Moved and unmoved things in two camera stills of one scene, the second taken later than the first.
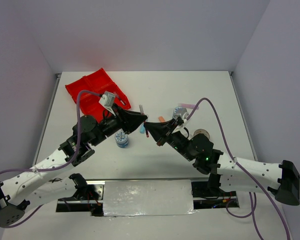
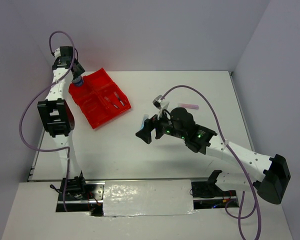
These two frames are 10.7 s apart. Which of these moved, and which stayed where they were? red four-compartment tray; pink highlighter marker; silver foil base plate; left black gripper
Moved: left black gripper
Stayed: pink highlighter marker; silver foil base plate; red four-compartment tray
